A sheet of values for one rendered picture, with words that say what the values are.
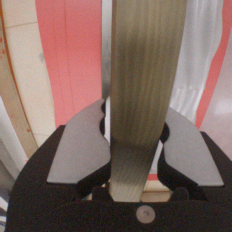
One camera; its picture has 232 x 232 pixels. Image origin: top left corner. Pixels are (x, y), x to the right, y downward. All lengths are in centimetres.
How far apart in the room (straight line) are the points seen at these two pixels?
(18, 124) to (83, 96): 11
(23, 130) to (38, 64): 10
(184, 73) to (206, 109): 7
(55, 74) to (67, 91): 3
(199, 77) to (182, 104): 4
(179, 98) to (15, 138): 23
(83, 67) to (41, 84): 6
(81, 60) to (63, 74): 3
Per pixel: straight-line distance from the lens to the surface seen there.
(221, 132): 27
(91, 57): 17
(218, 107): 23
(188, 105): 19
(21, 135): 24
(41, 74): 20
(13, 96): 22
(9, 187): 36
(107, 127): 15
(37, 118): 23
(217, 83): 21
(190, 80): 18
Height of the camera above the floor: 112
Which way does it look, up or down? 57 degrees down
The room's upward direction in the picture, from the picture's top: 175 degrees counter-clockwise
